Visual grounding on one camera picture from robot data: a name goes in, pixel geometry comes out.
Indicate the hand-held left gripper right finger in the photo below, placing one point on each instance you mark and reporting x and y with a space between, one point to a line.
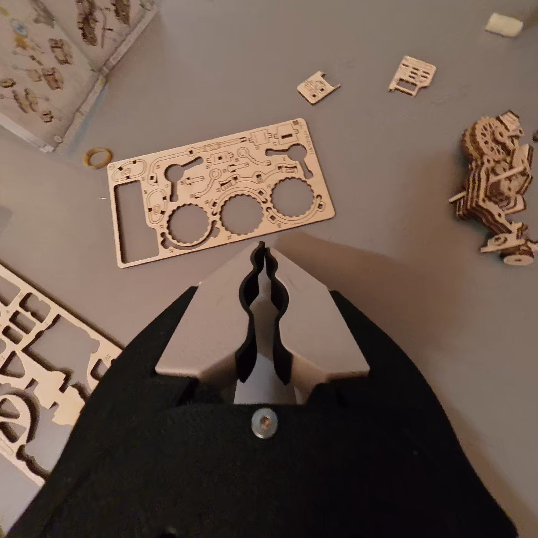
323 328

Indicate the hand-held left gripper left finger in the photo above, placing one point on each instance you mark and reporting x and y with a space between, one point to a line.
201 328

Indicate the wooden puzzle sheet round holes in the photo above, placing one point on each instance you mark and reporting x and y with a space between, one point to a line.
235 145

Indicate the grey desk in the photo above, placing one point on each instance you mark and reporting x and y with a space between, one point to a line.
252 63

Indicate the large wooden puzzle sheet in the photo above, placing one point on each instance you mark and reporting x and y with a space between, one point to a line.
69 410

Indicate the yellow rubber band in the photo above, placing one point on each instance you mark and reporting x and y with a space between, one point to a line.
85 158

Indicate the small wooden puzzle piece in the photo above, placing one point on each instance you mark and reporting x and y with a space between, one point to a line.
313 90

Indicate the wooden model vehicle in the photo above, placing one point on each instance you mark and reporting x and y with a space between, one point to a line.
483 138

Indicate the slotted wooden puzzle piece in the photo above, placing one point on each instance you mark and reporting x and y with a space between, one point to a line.
426 80

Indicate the printed instruction booklet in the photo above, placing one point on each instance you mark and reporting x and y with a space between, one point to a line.
42 50

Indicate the white foam block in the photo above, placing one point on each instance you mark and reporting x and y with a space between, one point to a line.
503 24

